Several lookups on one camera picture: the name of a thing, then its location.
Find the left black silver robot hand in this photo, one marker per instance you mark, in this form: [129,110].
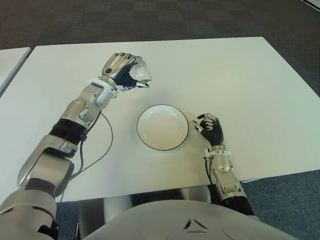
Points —
[116,66]

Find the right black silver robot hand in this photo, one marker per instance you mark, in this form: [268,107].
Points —
[215,133]

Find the clear water bottle blue cap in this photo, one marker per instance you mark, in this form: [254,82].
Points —
[141,71]

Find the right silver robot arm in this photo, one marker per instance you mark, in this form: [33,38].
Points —
[222,165]

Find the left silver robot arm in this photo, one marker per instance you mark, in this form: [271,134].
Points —
[50,155]

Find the white plate black rim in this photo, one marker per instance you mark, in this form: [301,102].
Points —
[162,128]

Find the grey robot lower body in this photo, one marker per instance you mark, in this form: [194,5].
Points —
[190,193]

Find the grey robot torso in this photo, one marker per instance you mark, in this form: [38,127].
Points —
[175,220]

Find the white side table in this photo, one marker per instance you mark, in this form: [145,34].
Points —
[10,62]

